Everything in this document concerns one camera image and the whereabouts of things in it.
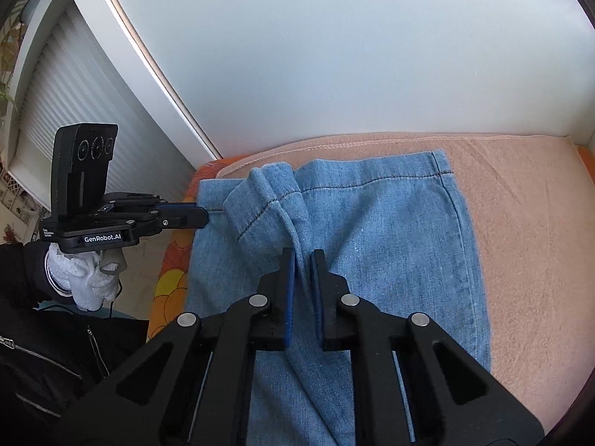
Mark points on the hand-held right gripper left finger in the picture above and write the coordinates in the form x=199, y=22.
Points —
x=289, y=297

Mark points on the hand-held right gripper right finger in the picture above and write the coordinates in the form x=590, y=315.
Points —
x=317, y=297

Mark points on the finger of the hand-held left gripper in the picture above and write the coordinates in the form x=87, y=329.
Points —
x=139, y=199
x=186, y=218

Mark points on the blue denim pants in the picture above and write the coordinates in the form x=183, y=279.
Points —
x=372, y=223

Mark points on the person's left forearm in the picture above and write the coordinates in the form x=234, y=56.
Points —
x=25, y=274

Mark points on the person's left hand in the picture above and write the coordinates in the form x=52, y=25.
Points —
x=90, y=283

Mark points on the orange floral mattress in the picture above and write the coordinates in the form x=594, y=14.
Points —
x=174, y=283

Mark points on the white lattice rack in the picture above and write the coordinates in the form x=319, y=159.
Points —
x=16, y=204

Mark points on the white ribbed panel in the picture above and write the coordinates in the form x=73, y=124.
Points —
x=93, y=97

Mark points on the person's black jacket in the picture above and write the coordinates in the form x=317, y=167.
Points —
x=51, y=367

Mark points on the white cabinet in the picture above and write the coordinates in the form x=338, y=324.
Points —
x=325, y=55

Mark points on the beige blanket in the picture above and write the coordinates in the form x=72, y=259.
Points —
x=525, y=241

